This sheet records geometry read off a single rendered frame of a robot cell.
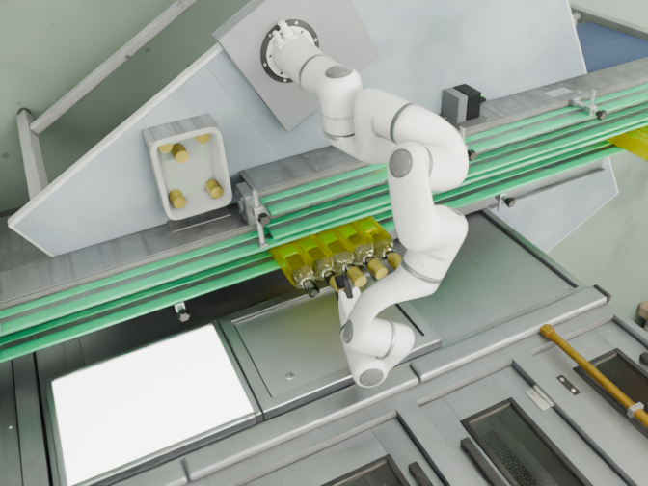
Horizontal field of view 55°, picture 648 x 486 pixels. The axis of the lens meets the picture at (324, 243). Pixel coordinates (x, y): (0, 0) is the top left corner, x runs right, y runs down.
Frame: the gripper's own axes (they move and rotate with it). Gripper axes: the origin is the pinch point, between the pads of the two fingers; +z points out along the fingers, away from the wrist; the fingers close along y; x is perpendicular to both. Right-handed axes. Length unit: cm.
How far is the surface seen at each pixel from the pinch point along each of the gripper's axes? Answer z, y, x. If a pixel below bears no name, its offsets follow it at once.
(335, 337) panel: -1.8, -14.3, 2.7
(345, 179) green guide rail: 28.9, 12.0, -7.5
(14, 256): 60, -18, 92
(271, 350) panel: -2.2, -14.5, 18.7
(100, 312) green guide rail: 12, -6, 59
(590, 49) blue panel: 93, 14, -113
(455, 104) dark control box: 48, 20, -44
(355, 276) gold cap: 3.6, -0.1, -4.0
